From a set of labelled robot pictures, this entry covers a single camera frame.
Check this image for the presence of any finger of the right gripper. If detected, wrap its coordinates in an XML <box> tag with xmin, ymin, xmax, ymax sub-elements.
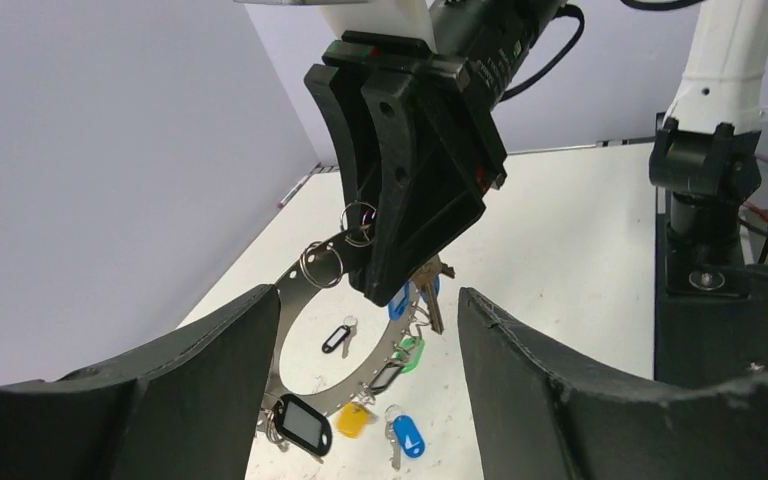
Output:
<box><xmin>304</xmin><ymin>64</ymin><xmax>382</xmax><ymax>232</ymax></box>
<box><xmin>353</xmin><ymin>70</ymin><xmax>506</xmax><ymax>306</ymax></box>

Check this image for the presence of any loose blue key tag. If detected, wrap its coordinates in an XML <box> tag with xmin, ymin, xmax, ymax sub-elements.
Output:
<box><xmin>384</xmin><ymin>404</ymin><xmax>426</xmax><ymax>471</ymax></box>

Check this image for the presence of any loose black key tag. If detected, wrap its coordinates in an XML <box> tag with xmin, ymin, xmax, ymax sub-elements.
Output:
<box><xmin>321</xmin><ymin>315</ymin><xmax>358</xmax><ymax>359</ymax></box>

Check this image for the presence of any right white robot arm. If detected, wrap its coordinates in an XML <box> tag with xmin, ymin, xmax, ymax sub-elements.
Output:
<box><xmin>304</xmin><ymin>1</ymin><xmax>768</xmax><ymax>306</ymax></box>

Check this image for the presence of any yellow key tag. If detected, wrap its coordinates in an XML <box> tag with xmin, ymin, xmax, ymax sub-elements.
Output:
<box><xmin>336</xmin><ymin>402</ymin><xmax>376</xmax><ymax>439</ymax></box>

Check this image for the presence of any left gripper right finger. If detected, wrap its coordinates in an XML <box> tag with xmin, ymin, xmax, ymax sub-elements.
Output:
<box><xmin>458</xmin><ymin>287</ymin><xmax>768</xmax><ymax>479</ymax></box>

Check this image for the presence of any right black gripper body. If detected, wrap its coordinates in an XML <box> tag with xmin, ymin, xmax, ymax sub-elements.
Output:
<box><xmin>320</xmin><ymin>1</ymin><xmax>563</xmax><ymax>106</ymax></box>

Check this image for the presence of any small split key ring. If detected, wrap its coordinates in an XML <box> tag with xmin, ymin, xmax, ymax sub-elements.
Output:
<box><xmin>340</xmin><ymin>201</ymin><xmax>379</xmax><ymax>249</ymax></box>

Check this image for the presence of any bunch of silver keys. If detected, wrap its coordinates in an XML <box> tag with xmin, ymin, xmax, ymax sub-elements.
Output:
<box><xmin>411</xmin><ymin>255</ymin><xmax>456</xmax><ymax>335</ymax></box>

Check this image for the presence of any green key tag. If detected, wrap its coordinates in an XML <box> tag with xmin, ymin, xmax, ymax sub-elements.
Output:
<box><xmin>392</xmin><ymin>336</ymin><xmax>426</xmax><ymax>374</ymax></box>

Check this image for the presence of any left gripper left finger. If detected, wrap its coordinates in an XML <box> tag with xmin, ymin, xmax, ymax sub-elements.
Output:
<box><xmin>0</xmin><ymin>285</ymin><xmax>280</xmax><ymax>479</ymax></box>

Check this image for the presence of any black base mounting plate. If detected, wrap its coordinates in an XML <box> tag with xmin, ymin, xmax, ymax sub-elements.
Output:
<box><xmin>653</xmin><ymin>214</ymin><xmax>768</xmax><ymax>388</ymax></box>

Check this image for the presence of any red marker pen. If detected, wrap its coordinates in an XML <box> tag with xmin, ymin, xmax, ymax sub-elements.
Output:
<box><xmin>277</xmin><ymin>174</ymin><xmax>311</xmax><ymax>209</ymax></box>

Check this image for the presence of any aluminium frame rail back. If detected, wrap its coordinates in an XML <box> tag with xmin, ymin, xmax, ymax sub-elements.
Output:
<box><xmin>310</xmin><ymin>135</ymin><xmax>655</xmax><ymax>175</ymax></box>

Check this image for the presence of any round steel key organizer disc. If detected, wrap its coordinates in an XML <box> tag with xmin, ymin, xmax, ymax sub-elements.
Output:
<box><xmin>258</xmin><ymin>228</ymin><xmax>425</xmax><ymax>439</ymax></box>

